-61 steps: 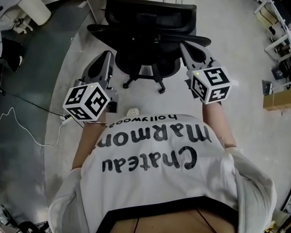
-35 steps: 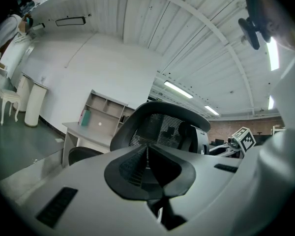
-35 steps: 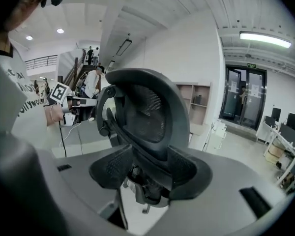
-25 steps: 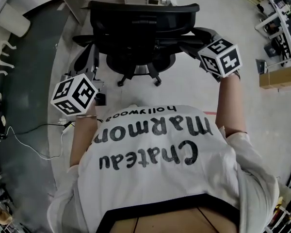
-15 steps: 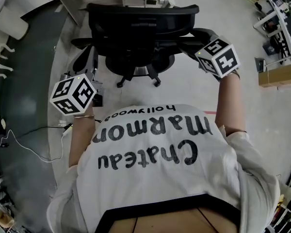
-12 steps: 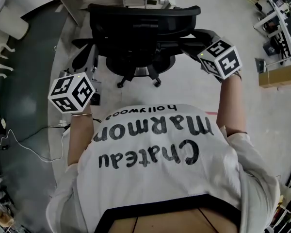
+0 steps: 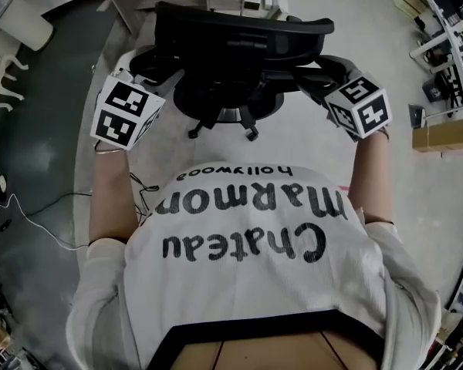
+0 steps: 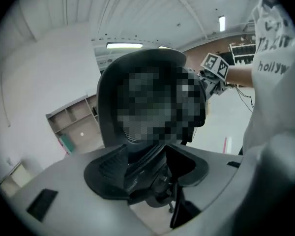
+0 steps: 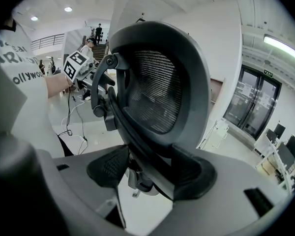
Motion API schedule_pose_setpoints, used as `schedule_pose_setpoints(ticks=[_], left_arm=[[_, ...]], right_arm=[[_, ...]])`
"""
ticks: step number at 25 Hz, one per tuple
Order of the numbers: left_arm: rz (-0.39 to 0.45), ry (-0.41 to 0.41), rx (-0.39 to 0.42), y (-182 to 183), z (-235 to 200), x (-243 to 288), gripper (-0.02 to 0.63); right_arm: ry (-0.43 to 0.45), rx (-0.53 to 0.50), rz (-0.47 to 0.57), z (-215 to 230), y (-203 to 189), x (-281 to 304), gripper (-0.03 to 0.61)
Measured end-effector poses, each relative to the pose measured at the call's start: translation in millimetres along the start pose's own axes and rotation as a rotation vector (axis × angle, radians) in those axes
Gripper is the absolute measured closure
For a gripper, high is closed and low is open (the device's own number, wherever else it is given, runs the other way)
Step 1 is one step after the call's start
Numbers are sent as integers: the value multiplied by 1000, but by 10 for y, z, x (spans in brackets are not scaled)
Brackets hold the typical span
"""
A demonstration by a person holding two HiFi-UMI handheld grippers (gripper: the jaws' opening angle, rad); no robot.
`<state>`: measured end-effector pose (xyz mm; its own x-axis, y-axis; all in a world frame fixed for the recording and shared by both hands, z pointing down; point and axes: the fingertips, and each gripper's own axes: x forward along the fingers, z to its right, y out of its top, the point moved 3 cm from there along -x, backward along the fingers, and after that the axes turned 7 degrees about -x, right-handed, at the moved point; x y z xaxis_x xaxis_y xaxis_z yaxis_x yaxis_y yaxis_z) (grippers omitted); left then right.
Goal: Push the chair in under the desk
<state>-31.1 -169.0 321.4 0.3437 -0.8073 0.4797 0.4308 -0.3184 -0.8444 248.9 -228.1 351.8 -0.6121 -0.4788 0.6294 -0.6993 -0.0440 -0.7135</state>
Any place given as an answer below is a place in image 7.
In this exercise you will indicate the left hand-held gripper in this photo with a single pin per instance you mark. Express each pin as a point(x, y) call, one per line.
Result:
point(119, 118)

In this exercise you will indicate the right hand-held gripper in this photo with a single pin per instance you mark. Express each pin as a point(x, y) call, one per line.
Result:
point(364, 110)

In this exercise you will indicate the black office chair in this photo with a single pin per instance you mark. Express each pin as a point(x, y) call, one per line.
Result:
point(235, 33)

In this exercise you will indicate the person's right forearm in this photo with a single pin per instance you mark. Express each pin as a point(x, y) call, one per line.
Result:
point(370, 175)

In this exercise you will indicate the person's left forearm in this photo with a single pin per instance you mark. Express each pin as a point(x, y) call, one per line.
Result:
point(112, 199)

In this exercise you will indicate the dark box with white label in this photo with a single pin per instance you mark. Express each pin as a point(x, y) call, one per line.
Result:
point(432, 93)

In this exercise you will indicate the cardboard box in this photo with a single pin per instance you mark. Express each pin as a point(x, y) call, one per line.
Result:
point(443, 135)

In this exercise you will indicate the long white workbench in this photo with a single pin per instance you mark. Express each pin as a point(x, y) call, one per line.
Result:
point(457, 41)

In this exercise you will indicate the stacked beige cartons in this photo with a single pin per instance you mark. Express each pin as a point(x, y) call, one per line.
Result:
point(411, 0)

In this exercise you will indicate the cream plastic stool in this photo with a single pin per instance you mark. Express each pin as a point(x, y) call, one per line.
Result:
point(0, 75)

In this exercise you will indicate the white cylindrical bin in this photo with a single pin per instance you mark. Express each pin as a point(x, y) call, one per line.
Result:
point(23, 23)

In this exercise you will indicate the small black power adapter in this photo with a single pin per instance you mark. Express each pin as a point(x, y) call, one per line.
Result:
point(5, 226)

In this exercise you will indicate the white printed shirt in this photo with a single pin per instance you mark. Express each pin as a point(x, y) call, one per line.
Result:
point(254, 268)

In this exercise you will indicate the person's chest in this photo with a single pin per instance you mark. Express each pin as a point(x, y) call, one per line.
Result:
point(274, 355)

